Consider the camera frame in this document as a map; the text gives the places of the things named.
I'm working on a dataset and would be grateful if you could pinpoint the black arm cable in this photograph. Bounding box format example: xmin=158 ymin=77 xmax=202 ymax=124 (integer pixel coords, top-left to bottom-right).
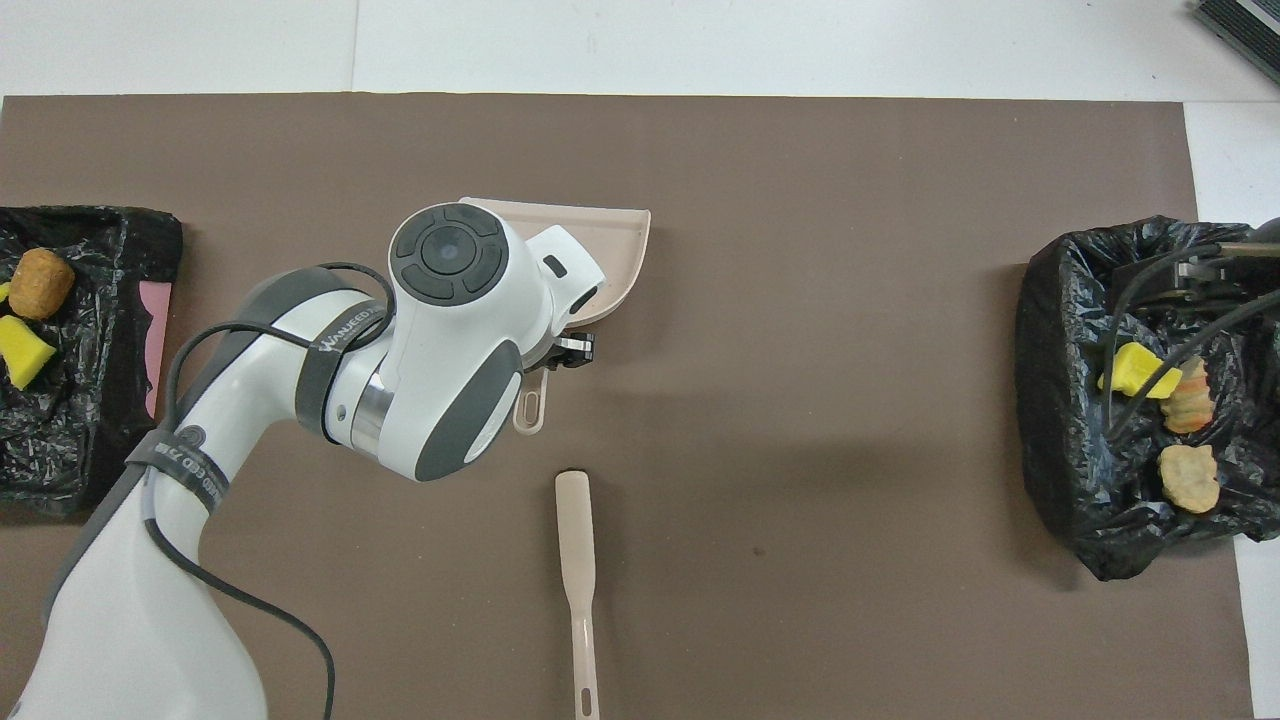
xmin=140 ymin=262 xmax=396 ymax=720
xmin=1100 ymin=243 xmax=1280 ymax=436

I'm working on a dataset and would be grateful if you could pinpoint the brown table mat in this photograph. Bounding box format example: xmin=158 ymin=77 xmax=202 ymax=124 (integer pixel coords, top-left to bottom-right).
xmin=0 ymin=93 xmax=1257 ymax=720

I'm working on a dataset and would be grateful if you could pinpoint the pale bread piece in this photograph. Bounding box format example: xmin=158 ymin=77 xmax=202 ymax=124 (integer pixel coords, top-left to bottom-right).
xmin=1158 ymin=443 xmax=1221 ymax=515

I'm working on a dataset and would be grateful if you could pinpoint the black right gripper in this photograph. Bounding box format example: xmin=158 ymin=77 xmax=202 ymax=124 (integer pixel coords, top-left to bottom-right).
xmin=1178 ymin=255 xmax=1266 ymax=301

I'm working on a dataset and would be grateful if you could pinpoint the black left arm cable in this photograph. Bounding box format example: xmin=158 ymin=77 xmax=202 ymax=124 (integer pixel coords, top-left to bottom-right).
xmin=140 ymin=262 xmax=396 ymax=720

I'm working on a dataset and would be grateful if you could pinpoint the beige plastic dustpan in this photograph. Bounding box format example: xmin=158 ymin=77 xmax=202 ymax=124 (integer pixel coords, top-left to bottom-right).
xmin=458 ymin=196 xmax=652 ymax=436

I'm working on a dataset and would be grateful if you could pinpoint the dark grey ribbed panel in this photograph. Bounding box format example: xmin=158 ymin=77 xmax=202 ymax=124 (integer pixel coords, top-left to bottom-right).
xmin=1193 ymin=0 xmax=1280 ymax=86

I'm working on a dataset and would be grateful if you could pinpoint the tan ridged croissant piece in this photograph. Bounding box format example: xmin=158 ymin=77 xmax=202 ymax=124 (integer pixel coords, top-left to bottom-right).
xmin=1162 ymin=356 xmax=1216 ymax=435

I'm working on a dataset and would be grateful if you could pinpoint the pink plastic bin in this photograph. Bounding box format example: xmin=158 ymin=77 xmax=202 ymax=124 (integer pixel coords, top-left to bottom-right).
xmin=138 ymin=281 xmax=174 ymax=419

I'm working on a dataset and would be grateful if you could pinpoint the round brown crusty bread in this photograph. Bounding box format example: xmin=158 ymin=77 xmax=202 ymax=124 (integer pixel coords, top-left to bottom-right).
xmin=8 ymin=248 xmax=76 ymax=321

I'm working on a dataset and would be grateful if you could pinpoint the notched yellow sponge piece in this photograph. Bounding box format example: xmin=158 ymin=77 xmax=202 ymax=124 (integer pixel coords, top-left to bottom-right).
xmin=0 ymin=315 xmax=57 ymax=391

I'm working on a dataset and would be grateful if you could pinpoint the black plastic trash bag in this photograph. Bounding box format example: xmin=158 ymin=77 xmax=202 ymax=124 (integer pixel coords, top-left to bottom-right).
xmin=0 ymin=205 xmax=185 ymax=517
xmin=1015 ymin=215 xmax=1280 ymax=582

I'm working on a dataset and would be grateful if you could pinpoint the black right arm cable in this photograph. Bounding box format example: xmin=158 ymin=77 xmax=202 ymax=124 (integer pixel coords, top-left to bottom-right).
xmin=1100 ymin=243 xmax=1280 ymax=436

